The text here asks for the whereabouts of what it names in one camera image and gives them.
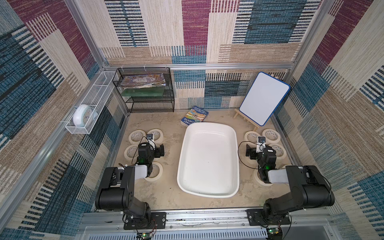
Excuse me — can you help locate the colourful book on table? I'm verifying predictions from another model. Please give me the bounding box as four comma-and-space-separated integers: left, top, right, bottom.
181, 106, 209, 127

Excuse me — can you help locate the colourful book on shelf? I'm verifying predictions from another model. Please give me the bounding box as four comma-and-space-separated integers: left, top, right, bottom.
120, 74, 167, 89

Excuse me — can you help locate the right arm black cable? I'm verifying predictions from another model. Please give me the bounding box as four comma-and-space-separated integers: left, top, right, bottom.
237, 140, 260, 170

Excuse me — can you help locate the masking tape roll three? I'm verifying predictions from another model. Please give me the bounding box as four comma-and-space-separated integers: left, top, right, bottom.
129, 130, 147, 145

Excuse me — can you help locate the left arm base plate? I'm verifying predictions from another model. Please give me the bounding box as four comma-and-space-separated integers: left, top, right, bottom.
123, 212, 167, 230

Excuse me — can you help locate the white plastic storage box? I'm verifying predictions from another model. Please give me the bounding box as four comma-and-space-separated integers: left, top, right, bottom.
177, 122, 240, 198

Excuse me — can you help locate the tape roll pair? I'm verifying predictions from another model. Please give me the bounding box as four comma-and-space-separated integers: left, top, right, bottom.
145, 162, 164, 182

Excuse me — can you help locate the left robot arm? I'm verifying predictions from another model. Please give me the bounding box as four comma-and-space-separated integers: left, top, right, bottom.
95, 143, 165, 228

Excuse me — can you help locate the blue-framed whiteboard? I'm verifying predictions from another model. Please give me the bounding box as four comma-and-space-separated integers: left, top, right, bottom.
239, 72, 291, 127

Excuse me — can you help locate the masking tape roll two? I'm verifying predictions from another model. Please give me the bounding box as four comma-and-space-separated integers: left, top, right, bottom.
262, 129, 281, 144

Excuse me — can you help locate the tape roll front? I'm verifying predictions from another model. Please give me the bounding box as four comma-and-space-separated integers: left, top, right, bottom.
252, 170, 273, 187

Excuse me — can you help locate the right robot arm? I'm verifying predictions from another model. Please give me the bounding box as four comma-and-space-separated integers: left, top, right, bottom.
245, 144, 335, 228

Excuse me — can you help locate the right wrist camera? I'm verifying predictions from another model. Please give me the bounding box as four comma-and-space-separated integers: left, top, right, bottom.
257, 136, 266, 153

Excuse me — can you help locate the masking tape roll one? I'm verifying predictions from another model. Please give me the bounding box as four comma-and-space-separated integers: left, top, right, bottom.
147, 129, 164, 145

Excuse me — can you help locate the green book on shelf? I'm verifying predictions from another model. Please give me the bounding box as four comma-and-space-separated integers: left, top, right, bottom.
121, 87, 166, 97

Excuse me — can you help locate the wooden easel stand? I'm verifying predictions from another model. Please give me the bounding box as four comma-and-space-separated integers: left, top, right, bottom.
233, 109, 261, 132

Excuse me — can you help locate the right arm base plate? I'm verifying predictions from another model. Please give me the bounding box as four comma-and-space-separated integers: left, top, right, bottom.
246, 209, 291, 228

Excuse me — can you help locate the masking tape roll five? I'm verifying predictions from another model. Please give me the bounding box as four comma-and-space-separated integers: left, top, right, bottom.
124, 145, 138, 161

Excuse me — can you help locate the white wire wall basket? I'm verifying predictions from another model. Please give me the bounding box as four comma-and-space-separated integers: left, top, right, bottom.
66, 71, 115, 135

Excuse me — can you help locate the white round alarm clock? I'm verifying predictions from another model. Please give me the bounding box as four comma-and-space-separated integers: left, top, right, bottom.
73, 104, 98, 127

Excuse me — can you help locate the black wire shelf rack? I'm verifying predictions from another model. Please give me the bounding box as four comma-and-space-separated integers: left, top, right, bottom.
113, 67, 175, 113

